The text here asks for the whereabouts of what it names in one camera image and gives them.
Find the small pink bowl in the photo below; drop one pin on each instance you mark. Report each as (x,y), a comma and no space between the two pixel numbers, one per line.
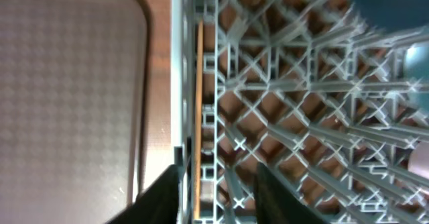
(419,161)

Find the grey dishwasher rack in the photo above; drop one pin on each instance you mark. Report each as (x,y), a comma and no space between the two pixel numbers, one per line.
(307,88)

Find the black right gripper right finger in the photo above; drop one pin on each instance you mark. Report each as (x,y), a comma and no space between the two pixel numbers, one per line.
(275,203)

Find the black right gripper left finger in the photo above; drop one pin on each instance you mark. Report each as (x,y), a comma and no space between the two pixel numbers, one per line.
(159,204)

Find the wooden chopstick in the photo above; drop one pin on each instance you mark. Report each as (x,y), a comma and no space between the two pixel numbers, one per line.
(198,118)

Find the dark blue plate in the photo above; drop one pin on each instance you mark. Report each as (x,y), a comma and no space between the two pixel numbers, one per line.
(393,15)

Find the light blue bowl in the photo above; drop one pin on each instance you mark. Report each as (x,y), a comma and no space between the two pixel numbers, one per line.
(416,66)

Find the brown plastic tray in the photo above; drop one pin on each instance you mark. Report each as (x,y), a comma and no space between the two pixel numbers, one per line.
(71,101)

